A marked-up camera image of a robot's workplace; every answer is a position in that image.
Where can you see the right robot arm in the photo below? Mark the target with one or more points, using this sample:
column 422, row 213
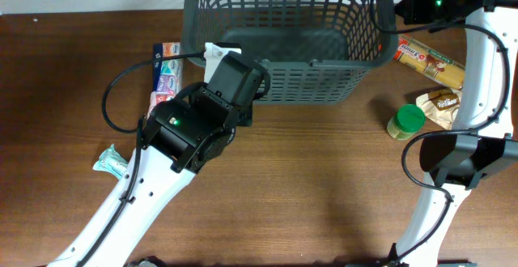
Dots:
column 480, row 142

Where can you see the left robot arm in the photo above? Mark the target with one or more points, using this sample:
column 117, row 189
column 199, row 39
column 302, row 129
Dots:
column 172, row 145

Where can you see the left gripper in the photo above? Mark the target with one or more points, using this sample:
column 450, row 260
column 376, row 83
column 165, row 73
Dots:
column 247, row 118

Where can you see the teal tissue packet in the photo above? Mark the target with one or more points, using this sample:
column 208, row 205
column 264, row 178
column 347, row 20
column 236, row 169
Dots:
column 112, row 162

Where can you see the grey plastic shopping basket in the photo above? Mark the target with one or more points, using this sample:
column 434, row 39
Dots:
column 316, row 51

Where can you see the spaghetti pasta package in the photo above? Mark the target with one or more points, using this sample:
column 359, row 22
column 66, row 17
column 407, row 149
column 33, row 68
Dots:
column 430, row 63

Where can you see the crumpled beige snack bag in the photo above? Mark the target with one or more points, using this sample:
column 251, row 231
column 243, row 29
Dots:
column 440, row 106

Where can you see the Kleenex tissue multipack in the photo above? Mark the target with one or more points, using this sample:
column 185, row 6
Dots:
column 166, row 74

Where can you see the green lid Knorr jar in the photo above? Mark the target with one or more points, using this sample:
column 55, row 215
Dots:
column 407, row 121

